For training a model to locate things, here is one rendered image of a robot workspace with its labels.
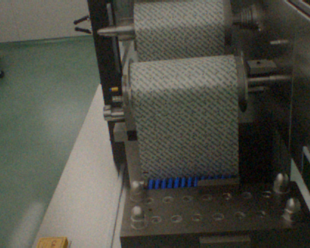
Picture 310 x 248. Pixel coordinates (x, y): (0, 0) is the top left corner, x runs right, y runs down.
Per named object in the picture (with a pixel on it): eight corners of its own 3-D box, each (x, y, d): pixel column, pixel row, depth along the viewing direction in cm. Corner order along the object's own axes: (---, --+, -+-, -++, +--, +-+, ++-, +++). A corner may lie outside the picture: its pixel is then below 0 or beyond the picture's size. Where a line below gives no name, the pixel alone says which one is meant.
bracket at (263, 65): (246, 67, 99) (246, 59, 98) (271, 65, 99) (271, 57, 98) (250, 74, 95) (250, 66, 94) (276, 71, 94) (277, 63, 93)
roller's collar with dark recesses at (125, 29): (121, 38, 123) (118, 16, 120) (141, 36, 123) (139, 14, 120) (119, 44, 117) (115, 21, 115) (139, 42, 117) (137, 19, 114)
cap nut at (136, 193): (130, 193, 100) (128, 177, 98) (145, 192, 99) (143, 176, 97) (129, 202, 96) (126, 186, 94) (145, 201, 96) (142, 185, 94)
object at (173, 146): (143, 183, 105) (134, 116, 97) (238, 177, 103) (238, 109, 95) (143, 184, 104) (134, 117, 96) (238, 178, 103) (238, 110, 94)
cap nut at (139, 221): (131, 218, 91) (128, 202, 89) (147, 218, 91) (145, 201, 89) (130, 230, 88) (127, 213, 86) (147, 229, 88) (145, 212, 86)
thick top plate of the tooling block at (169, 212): (129, 210, 104) (125, 190, 101) (294, 201, 101) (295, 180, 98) (122, 258, 89) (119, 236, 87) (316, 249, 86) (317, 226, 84)
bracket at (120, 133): (125, 195, 121) (110, 99, 108) (147, 194, 121) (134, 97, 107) (123, 207, 117) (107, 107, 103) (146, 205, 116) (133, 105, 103)
